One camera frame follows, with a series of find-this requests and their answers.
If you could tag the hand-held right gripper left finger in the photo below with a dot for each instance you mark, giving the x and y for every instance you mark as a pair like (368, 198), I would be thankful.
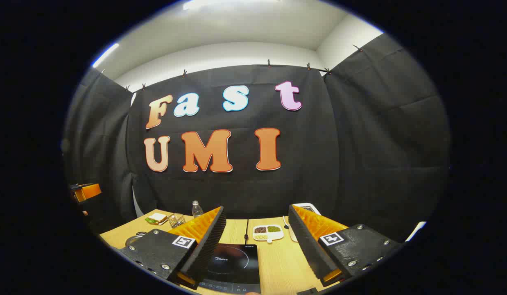
(208, 246)

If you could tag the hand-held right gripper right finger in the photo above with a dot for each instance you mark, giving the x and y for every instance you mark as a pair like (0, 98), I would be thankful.
(304, 246)

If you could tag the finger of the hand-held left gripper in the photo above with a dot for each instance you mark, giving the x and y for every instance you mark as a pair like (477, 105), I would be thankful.
(89, 191)

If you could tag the black induction cooktop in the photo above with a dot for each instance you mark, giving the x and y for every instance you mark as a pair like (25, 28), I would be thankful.
(237, 262)

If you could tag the clear plastic water bottle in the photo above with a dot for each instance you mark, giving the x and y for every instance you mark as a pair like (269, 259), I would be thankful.
(197, 209)

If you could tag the white divided dish with beans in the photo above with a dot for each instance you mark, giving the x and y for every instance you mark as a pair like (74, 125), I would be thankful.
(268, 232)

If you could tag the white toaster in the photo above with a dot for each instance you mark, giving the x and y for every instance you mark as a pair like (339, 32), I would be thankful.
(308, 206)

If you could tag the sandwich on white plate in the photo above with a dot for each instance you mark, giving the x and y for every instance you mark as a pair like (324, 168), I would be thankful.
(157, 218)

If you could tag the black backdrop cloth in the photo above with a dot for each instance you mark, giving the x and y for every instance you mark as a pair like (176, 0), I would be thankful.
(319, 164)

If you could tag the row of black cloth clips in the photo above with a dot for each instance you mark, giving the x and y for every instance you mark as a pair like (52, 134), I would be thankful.
(268, 62)

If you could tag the ceiling light strip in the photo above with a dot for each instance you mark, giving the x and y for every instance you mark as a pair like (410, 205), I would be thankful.
(204, 4)

